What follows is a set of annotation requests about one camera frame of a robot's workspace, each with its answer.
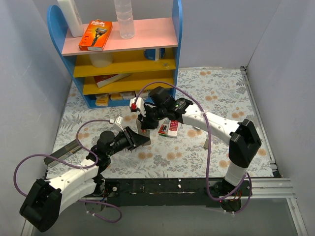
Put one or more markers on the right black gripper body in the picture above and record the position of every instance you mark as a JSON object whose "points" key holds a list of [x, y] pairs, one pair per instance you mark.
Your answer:
{"points": [[148, 120]]}

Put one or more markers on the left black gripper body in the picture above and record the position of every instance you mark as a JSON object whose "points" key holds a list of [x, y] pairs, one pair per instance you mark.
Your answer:
{"points": [[131, 137]]}

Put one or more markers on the grey white remote control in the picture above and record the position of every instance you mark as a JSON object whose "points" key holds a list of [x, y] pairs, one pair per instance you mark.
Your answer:
{"points": [[145, 133]]}

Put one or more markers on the grey battery cover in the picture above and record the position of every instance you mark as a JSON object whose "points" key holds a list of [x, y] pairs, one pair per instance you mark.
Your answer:
{"points": [[206, 144]]}

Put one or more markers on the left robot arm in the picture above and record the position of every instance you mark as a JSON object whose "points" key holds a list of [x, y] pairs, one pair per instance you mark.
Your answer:
{"points": [[48, 198]]}

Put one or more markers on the cluster of batteries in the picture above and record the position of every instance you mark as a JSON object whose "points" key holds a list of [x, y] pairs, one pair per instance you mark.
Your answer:
{"points": [[163, 130]]}

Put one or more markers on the red white remote control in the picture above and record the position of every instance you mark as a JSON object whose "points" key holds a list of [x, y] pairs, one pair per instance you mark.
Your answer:
{"points": [[173, 129]]}

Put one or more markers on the floral table mat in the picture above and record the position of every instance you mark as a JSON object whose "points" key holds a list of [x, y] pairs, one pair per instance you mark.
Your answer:
{"points": [[222, 92]]}

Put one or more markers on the yellow sponge pack left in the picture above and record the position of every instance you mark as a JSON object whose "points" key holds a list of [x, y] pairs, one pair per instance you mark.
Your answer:
{"points": [[102, 100]]}

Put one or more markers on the blue shelf unit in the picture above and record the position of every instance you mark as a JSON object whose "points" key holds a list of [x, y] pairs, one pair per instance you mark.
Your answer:
{"points": [[128, 54]]}

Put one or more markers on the black flat bar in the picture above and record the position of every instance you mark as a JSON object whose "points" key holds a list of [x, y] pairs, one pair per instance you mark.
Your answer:
{"points": [[63, 153]]}

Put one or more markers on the blue white carton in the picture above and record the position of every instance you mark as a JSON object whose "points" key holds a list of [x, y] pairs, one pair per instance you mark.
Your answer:
{"points": [[154, 54]]}

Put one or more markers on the white cup on shelf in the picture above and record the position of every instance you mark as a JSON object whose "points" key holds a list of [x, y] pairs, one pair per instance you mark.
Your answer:
{"points": [[101, 60]]}

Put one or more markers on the orange razor box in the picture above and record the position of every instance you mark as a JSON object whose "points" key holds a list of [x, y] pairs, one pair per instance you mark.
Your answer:
{"points": [[95, 36]]}

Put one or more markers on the clear plastic water bottle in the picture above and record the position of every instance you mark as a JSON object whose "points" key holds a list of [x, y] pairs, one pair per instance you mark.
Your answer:
{"points": [[124, 14]]}

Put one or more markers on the white bottle on shelf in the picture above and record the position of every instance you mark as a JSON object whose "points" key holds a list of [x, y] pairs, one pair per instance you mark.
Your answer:
{"points": [[71, 14]]}

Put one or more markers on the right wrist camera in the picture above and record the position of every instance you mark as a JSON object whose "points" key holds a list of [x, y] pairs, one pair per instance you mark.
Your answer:
{"points": [[137, 105]]}

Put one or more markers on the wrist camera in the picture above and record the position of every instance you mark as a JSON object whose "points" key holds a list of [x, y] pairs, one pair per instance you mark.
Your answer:
{"points": [[117, 123], [137, 105]]}

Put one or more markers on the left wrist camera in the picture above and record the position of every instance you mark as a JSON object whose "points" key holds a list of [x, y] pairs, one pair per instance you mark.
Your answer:
{"points": [[117, 123]]}

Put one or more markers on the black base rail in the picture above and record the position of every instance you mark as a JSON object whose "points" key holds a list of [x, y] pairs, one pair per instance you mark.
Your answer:
{"points": [[133, 192]]}

